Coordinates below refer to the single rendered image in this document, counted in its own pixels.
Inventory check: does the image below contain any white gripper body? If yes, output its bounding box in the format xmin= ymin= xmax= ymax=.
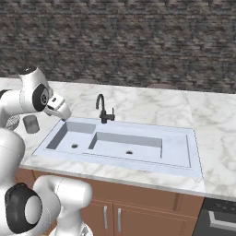
xmin=45 ymin=101 xmax=73 ymax=121

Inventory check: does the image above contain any black sink tap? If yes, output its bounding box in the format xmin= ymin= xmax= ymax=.
xmin=95 ymin=93 xmax=116 ymax=124

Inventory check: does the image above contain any pale blue double sink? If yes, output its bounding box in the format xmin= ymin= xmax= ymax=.
xmin=31 ymin=116 xmax=205 ymax=180

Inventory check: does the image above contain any brown cupboard door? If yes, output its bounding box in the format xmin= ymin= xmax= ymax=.
xmin=112 ymin=202 xmax=197 ymax=236
xmin=80 ymin=198 xmax=114 ymax=236

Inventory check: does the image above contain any brown false drawer front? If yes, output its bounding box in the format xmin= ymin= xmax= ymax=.
xmin=32 ymin=170 xmax=206 ymax=218

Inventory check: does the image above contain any black dishwasher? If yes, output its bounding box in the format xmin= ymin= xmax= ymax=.
xmin=191 ymin=196 xmax=236 ymax=236

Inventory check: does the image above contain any silver cupboard door handle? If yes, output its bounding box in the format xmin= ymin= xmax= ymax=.
xmin=116 ymin=207 xmax=123 ymax=233
xmin=102 ymin=205 xmax=109 ymax=230

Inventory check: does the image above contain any silver dishwasher handle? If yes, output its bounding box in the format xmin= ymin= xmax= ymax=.
xmin=208 ymin=210 xmax=236 ymax=232

